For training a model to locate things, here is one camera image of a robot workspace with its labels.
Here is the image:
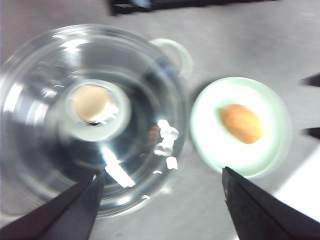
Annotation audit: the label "glass lid with green knob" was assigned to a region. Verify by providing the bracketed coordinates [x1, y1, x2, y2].
[0, 24, 192, 222]

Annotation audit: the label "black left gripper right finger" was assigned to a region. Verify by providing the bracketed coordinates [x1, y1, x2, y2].
[222, 167, 320, 240]

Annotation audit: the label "green plate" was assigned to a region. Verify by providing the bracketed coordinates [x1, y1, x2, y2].
[190, 76, 293, 178]

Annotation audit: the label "black dish rack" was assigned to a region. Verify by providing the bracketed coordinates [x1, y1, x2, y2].
[110, 0, 278, 16]

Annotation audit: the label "brown potato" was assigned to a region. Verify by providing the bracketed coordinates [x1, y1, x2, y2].
[220, 104, 263, 144]

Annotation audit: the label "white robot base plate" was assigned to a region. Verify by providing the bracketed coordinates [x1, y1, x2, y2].
[273, 147, 320, 222]

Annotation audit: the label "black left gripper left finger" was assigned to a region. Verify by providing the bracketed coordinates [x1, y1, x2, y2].
[0, 171, 105, 240]

